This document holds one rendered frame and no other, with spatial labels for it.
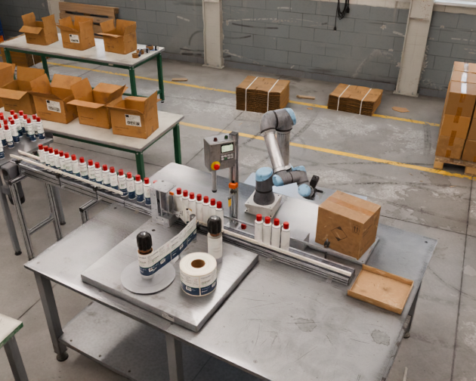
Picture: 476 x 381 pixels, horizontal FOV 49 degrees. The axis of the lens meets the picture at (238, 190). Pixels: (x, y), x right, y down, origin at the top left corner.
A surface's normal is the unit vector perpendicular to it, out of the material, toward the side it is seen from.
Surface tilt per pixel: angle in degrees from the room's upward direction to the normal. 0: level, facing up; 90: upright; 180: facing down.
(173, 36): 90
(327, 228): 90
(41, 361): 0
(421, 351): 0
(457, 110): 91
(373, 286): 0
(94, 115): 90
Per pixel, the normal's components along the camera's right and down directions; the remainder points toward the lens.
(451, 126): -0.41, 0.47
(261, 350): 0.00, -0.85
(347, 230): -0.61, 0.41
